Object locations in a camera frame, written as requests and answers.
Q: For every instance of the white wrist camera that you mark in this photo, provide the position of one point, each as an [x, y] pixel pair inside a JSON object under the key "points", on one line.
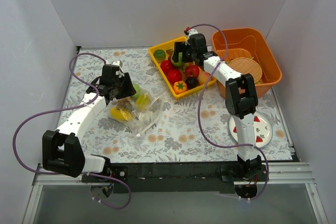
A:
{"points": [[116, 67], [190, 31]]}

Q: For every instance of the red fake apple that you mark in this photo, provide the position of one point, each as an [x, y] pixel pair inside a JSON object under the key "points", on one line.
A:
{"points": [[192, 71]]}

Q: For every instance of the green orange fake fruit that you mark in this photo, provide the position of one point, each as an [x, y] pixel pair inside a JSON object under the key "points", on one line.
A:
{"points": [[159, 55]]}

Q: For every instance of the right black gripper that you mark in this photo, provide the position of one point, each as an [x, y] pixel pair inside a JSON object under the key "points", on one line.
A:
{"points": [[179, 54]]}

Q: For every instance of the green fake apple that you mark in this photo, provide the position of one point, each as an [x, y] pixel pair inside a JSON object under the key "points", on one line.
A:
{"points": [[138, 92], [177, 61]]}

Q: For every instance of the fake peach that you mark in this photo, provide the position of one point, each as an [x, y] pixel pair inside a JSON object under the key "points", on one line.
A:
{"points": [[202, 78]]}

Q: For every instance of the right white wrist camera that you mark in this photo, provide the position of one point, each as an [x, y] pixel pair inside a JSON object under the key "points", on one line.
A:
{"points": [[190, 31]]}

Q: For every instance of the orange plastic tub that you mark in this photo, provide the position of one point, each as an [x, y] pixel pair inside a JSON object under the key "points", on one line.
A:
{"points": [[246, 51]]}

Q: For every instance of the yellow green fake starfruit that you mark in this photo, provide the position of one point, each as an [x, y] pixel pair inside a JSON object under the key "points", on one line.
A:
{"points": [[142, 102]]}

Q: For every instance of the yellow fake lemon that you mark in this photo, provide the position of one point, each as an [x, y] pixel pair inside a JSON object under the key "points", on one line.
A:
{"points": [[120, 114]]}

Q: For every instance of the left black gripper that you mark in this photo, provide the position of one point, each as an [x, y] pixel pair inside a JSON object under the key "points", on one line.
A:
{"points": [[125, 89]]}

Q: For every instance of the yellow plastic tray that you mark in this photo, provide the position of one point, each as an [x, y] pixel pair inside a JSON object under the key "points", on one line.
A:
{"points": [[163, 46]]}

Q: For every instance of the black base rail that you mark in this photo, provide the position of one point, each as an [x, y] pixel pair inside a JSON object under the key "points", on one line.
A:
{"points": [[180, 177]]}

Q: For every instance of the yellow banana bunch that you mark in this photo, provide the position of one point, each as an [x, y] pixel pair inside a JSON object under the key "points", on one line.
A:
{"points": [[169, 50]]}

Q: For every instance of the dark fake plum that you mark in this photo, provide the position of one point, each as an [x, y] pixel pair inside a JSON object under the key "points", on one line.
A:
{"points": [[191, 82]]}

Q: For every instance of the clear zip top bag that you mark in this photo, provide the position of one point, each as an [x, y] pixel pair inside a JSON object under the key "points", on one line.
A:
{"points": [[142, 120]]}

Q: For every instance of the watermelon pattern plate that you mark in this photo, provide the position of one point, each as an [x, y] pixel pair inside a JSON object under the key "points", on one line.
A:
{"points": [[262, 128]]}

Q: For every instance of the round woven bamboo tray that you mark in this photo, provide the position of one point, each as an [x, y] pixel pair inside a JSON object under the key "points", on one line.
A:
{"points": [[246, 68]]}

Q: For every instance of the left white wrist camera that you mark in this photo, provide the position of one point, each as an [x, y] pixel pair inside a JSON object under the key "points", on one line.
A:
{"points": [[116, 67]]}

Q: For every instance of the orange fake persimmon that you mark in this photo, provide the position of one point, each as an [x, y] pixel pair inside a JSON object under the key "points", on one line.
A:
{"points": [[180, 87]]}

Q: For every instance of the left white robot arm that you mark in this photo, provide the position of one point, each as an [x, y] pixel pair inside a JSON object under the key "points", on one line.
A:
{"points": [[62, 151]]}

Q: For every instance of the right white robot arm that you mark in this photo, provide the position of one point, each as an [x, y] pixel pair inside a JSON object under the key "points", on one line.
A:
{"points": [[240, 97]]}

